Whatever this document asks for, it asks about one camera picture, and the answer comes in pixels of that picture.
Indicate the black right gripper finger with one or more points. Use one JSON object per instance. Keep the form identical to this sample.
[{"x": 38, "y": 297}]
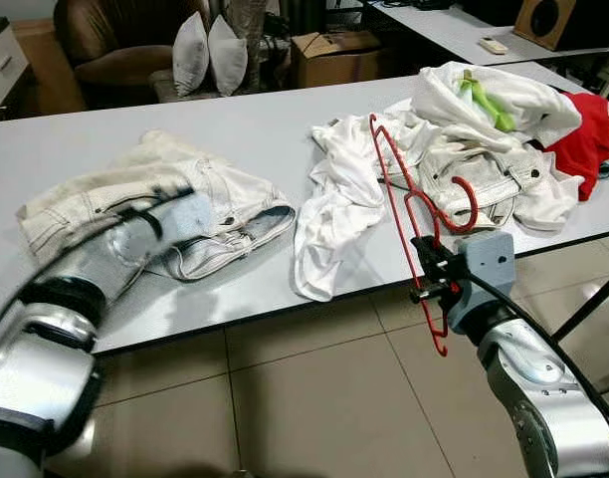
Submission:
[
  {"x": 432, "y": 248},
  {"x": 434, "y": 293}
]

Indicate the white t-shirt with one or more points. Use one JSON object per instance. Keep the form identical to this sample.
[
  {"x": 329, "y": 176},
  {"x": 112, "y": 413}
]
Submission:
[{"x": 329, "y": 219}]

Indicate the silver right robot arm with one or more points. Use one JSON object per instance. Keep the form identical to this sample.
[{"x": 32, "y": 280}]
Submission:
[{"x": 543, "y": 398}]

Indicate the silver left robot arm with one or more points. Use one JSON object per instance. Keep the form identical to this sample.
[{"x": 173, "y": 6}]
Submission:
[{"x": 46, "y": 358}]

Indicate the lime green fabric strip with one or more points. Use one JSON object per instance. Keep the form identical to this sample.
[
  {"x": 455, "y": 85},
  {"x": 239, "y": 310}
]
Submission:
[{"x": 489, "y": 105}]

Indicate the white crumpled shirt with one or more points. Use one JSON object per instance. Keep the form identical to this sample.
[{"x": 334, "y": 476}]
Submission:
[{"x": 538, "y": 105}]

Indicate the white table black legs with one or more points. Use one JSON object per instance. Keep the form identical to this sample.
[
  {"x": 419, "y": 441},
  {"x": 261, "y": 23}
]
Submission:
[{"x": 285, "y": 139}]

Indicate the red crumpled garment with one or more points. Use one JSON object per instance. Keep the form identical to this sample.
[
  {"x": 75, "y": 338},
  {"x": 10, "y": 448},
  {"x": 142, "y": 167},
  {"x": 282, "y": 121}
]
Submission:
[{"x": 588, "y": 144}]

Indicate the brown cardboard box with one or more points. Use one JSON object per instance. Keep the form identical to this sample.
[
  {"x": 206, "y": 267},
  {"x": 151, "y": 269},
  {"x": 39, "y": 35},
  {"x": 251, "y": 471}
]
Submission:
[{"x": 334, "y": 62}]

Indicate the small white remote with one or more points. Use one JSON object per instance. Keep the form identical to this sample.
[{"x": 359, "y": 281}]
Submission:
[{"x": 494, "y": 46}]

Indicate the white table with speaker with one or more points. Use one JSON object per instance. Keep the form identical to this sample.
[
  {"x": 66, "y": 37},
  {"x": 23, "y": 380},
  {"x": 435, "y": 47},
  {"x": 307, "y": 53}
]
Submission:
[{"x": 454, "y": 25}]

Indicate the wooden loudspeaker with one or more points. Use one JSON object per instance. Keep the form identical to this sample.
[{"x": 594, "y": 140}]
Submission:
[{"x": 551, "y": 22}]

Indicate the white pillow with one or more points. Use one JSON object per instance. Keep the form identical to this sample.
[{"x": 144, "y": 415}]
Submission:
[
  {"x": 190, "y": 55},
  {"x": 228, "y": 58}
]

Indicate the grey speckled cloth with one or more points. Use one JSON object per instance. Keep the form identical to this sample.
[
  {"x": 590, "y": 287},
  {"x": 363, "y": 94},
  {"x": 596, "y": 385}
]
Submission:
[{"x": 248, "y": 25}]

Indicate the brown leather armchair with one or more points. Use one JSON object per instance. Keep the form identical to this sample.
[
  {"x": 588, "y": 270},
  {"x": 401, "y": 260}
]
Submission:
[{"x": 115, "y": 45}]

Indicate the small white drawer cabinet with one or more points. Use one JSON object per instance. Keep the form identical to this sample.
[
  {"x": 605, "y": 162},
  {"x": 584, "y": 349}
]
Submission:
[{"x": 4, "y": 65}]

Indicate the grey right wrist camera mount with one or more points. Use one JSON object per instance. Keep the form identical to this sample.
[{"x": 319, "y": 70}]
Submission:
[{"x": 484, "y": 269}]

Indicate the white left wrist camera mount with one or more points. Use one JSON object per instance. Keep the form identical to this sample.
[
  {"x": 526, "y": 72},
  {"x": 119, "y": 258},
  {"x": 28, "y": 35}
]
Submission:
[{"x": 190, "y": 219}]

